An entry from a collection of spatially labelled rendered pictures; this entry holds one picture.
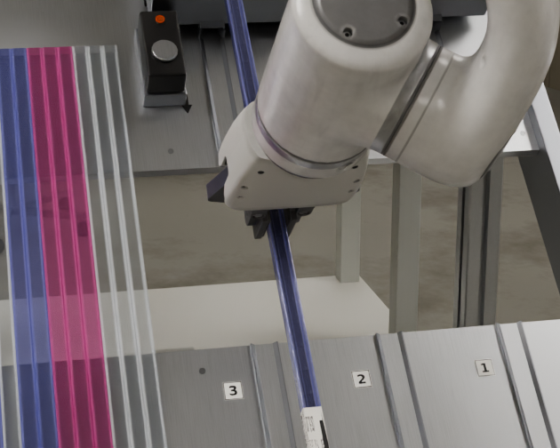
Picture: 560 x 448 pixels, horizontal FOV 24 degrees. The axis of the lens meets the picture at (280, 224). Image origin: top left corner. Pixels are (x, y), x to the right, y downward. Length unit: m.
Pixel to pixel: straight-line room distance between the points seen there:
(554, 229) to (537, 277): 2.70
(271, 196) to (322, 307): 0.92
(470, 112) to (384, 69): 0.06
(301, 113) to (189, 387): 0.35
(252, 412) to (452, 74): 0.40
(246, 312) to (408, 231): 0.30
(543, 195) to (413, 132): 0.51
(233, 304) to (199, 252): 2.26
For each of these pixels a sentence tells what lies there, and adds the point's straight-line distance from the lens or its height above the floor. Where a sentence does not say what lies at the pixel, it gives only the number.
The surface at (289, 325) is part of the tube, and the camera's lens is 0.97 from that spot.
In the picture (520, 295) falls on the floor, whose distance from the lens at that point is 3.79.
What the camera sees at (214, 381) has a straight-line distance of 1.08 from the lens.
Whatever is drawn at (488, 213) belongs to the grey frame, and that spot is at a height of 0.84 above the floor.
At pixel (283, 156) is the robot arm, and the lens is 0.85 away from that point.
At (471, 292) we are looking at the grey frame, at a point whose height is 0.74.
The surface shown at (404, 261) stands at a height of 0.74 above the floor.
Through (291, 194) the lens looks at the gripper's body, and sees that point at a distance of 0.93.
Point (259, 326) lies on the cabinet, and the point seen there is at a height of 0.62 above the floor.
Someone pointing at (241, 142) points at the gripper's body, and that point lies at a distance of 0.89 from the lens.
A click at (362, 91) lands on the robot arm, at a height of 1.12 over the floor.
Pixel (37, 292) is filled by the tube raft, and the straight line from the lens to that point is 1.09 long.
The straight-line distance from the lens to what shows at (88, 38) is 1.26.
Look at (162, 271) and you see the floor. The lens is 3.95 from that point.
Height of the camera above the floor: 1.26
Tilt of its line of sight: 17 degrees down
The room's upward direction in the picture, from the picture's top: straight up
